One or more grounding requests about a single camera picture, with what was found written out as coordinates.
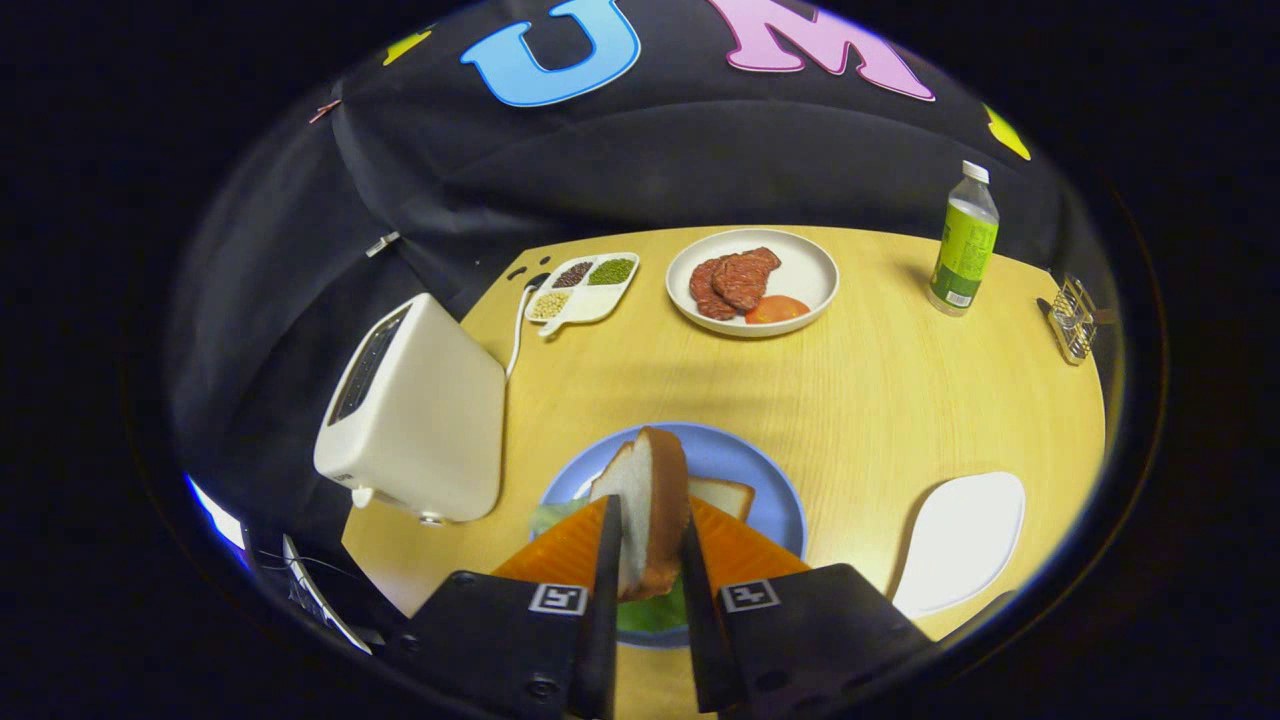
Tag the black backdrop cloth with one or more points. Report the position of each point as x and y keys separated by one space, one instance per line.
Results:
x=700 y=150

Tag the round white plate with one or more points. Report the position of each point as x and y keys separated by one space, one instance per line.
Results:
x=810 y=270

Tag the small white plate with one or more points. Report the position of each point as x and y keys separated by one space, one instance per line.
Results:
x=960 y=540

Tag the red tomato slice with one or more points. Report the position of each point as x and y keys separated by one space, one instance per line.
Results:
x=775 y=310

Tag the toasted bread slice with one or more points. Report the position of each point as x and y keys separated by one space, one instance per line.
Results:
x=650 y=500

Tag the green label plastic bottle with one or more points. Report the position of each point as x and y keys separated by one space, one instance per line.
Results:
x=965 y=245

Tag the white toaster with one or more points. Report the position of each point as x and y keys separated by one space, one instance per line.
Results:
x=430 y=420

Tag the red clip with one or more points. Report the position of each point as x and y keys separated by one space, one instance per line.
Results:
x=324 y=111

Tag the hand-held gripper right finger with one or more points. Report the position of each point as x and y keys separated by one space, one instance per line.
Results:
x=715 y=650

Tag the blue plate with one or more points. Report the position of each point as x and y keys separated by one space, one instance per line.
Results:
x=740 y=455

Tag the white divided dish with beans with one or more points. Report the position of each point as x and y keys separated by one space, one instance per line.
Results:
x=590 y=301

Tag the silver clip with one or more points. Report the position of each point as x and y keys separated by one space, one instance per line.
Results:
x=382 y=244

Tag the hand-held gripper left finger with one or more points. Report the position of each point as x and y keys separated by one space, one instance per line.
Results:
x=598 y=650

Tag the white bread slice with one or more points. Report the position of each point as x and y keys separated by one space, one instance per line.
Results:
x=725 y=495

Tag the green lettuce leaf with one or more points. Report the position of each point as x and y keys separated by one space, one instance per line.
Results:
x=650 y=612

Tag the brown meat patty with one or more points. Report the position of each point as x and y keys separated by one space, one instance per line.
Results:
x=745 y=278
x=703 y=290

